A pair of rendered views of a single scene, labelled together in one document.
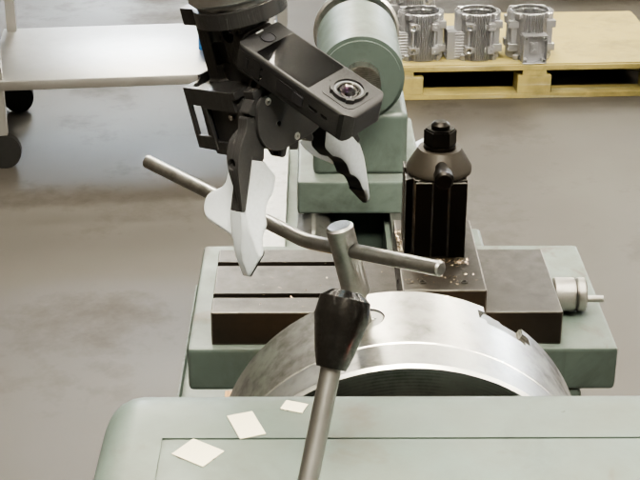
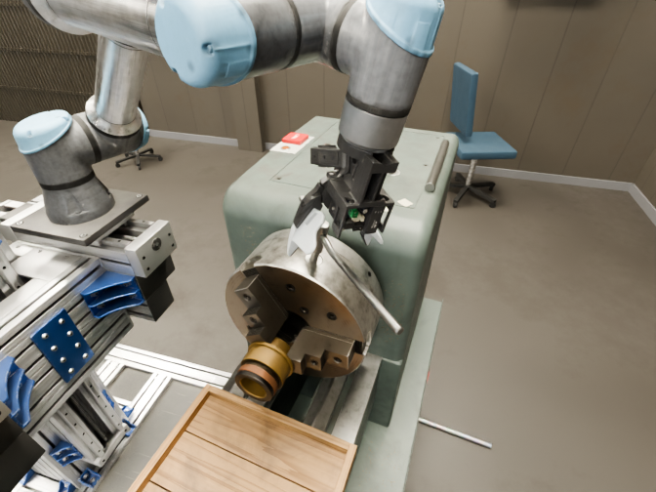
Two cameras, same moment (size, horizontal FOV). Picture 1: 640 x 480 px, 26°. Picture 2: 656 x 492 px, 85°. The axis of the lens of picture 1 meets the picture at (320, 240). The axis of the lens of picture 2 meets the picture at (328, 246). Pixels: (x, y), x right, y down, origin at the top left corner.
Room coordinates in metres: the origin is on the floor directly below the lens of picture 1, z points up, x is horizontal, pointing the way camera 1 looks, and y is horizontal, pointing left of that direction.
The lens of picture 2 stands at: (1.44, 0.18, 1.65)
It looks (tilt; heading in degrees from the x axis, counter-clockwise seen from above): 38 degrees down; 202
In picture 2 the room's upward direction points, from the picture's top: straight up
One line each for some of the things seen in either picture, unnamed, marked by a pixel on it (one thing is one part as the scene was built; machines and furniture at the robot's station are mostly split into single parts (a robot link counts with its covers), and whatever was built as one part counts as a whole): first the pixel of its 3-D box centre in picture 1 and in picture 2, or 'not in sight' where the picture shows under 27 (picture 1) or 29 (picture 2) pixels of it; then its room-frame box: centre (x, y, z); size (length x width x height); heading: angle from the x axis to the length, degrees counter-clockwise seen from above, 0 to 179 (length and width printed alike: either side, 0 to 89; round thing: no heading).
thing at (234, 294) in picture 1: (383, 294); not in sight; (1.58, -0.08, 0.95); 0.43 x 0.18 x 0.04; 90
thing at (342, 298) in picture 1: (342, 328); not in sight; (0.70, -0.01, 1.38); 0.04 x 0.03 x 0.05; 0
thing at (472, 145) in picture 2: not in sight; (477, 139); (-1.77, 0.23, 0.53); 0.62 x 0.59 x 1.06; 95
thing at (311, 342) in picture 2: not in sight; (327, 349); (1.05, 0.02, 1.08); 0.12 x 0.11 x 0.05; 90
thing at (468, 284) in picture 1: (436, 270); not in sight; (1.56, -0.15, 1.00); 0.20 x 0.10 x 0.05; 0
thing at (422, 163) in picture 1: (439, 158); not in sight; (1.58, -0.15, 1.14); 0.08 x 0.08 x 0.03
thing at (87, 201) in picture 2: not in sight; (74, 191); (0.95, -0.71, 1.21); 0.15 x 0.15 x 0.10
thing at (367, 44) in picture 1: (358, 97); not in sight; (2.18, -0.06, 1.01); 0.30 x 0.20 x 0.29; 0
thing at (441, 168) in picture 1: (443, 174); not in sight; (1.53, -0.15, 1.14); 0.04 x 0.02 x 0.02; 0
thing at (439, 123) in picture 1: (440, 133); not in sight; (1.58, -0.15, 1.17); 0.04 x 0.04 x 0.04
